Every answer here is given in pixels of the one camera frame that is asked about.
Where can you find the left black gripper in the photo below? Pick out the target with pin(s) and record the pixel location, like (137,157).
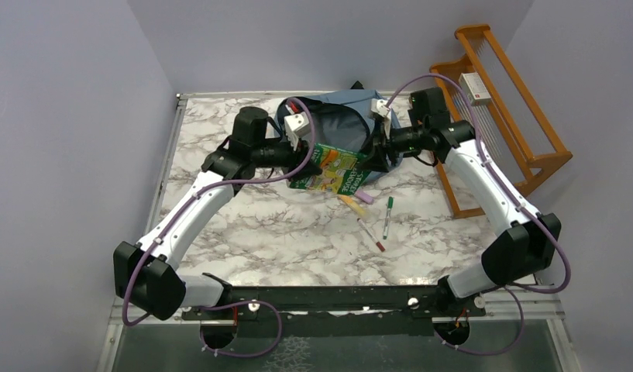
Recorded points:
(294,158)

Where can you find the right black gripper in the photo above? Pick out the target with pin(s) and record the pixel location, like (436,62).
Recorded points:
(376,160)

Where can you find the blue student backpack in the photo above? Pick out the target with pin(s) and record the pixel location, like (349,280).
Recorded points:
(343,119)

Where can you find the green treehouse book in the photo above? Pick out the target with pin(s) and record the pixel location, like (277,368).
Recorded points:
(340,172)

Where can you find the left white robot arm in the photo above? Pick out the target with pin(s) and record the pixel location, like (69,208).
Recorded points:
(145,272)

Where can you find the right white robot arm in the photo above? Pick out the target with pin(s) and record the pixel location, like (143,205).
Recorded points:
(526,239)

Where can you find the small white box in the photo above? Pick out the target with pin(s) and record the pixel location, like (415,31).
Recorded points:
(474,89)

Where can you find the green marker pen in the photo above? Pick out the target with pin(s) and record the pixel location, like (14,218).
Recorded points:
(387,218)

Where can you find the pink highlighter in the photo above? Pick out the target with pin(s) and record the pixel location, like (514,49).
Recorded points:
(364,197)

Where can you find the orange wooden rack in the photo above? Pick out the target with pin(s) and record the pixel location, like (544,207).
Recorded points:
(520,138)

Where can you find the yellow orange highlighter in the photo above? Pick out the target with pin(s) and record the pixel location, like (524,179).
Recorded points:
(353,205)

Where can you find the red marker pen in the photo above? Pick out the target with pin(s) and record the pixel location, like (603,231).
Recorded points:
(371,235)

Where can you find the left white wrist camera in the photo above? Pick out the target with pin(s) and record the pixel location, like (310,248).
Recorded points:
(296,126)

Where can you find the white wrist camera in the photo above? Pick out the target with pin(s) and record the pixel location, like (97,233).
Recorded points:
(296,126)
(381,108)

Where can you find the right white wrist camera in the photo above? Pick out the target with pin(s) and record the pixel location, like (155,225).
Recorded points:
(381,108)

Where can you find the black metal base rail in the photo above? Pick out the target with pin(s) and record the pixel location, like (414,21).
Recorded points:
(324,311)

